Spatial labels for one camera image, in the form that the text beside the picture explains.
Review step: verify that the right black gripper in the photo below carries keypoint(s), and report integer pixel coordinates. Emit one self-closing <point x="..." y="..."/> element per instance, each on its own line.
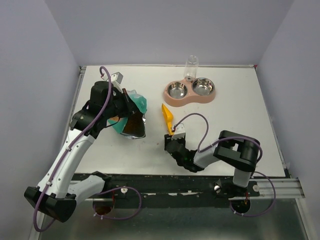
<point x="167" y="139"/>

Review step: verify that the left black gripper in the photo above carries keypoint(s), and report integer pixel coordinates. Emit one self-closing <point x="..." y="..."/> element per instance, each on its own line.
<point x="130" y="106"/>

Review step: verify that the teal dog food bag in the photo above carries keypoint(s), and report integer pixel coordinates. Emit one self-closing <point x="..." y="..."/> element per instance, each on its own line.
<point x="132" y="127"/>

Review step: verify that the yellow plastic scoop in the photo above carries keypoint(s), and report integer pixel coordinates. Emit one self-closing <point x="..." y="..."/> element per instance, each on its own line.
<point x="168" y="119"/>

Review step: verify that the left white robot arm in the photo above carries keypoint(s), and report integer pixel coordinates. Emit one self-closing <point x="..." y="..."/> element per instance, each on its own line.
<point x="53" y="195"/>

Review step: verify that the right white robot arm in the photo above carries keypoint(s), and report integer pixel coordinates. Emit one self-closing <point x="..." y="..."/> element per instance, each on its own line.
<point x="239" y="151"/>

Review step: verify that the pink double pet bowl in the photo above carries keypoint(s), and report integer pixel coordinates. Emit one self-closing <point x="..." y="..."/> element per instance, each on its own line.
<point x="180" y="93"/>

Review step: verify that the clear water bottle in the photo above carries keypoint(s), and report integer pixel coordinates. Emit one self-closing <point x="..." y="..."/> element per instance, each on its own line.
<point x="191" y="68"/>

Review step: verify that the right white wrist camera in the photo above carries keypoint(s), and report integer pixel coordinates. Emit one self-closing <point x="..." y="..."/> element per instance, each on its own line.
<point x="179" y="132"/>

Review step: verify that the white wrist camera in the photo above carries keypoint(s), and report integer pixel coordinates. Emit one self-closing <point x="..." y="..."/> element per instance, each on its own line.
<point x="179" y="132"/>
<point x="116" y="80"/>

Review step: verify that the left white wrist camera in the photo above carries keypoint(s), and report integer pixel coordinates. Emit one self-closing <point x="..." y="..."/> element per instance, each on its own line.
<point x="116" y="80"/>

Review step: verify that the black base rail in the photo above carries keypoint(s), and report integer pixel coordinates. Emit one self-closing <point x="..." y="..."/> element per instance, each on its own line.
<point x="171" y="191"/>

